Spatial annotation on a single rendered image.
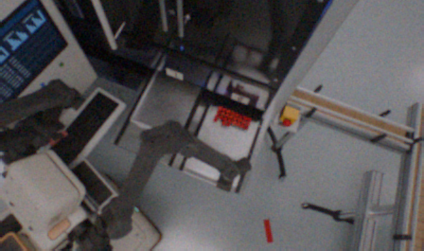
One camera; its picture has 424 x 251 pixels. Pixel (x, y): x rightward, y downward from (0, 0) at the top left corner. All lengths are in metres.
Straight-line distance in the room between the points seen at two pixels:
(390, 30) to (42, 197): 3.25
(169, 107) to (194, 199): 0.97
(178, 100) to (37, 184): 0.81
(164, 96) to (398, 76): 2.32
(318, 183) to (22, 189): 2.04
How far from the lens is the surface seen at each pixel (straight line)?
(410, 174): 1.76
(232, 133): 1.52
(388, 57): 3.33
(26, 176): 1.07
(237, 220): 2.34
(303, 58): 1.07
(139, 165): 0.88
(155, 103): 1.58
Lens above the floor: 2.32
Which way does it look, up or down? 68 degrees down
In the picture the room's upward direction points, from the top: 10 degrees clockwise
